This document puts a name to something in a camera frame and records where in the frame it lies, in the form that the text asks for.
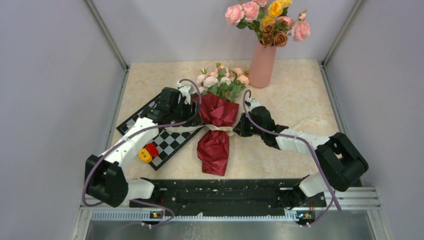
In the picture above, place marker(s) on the artificial roses in vase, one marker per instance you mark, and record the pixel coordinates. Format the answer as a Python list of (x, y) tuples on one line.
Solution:
[(270, 21)]

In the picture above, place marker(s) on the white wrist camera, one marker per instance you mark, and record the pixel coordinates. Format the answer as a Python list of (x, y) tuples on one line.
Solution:
[(252, 104), (185, 91)]

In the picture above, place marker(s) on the pink ceramic vase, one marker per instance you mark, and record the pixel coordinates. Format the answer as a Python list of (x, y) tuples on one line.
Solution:
[(262, 65)]

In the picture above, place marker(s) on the red paper flower bouquet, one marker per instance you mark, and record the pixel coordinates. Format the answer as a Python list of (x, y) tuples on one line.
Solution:
[(219, 89)]

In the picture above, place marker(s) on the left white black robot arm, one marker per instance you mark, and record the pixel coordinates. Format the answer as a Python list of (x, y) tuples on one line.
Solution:
[(104, 177)]

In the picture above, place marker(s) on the red toy block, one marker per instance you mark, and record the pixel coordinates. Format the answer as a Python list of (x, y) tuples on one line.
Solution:
[(152, 150)]

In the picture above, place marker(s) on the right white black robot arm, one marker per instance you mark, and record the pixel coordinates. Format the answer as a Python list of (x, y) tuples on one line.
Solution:
[(339, 162)]

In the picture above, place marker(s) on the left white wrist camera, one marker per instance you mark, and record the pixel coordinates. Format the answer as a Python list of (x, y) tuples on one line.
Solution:
[(185, 91)]

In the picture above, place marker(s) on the yellow toy block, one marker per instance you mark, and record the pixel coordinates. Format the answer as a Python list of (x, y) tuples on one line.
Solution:
[(145, 156)]

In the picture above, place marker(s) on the black white chessboard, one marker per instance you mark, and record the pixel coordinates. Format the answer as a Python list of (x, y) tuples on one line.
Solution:
[(167, 143)]

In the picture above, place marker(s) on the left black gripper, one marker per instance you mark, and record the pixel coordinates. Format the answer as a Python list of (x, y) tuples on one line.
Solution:
[(197, 119)]

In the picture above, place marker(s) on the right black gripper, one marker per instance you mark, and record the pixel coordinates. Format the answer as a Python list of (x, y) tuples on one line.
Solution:
[(240, 128)]

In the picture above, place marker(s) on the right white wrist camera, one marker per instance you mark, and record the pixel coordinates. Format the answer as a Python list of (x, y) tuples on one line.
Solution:
[(252, 104)]

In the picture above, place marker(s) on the cream ribbon with gold lettering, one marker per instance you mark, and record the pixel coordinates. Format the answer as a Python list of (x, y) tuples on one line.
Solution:
[(229, 129)]

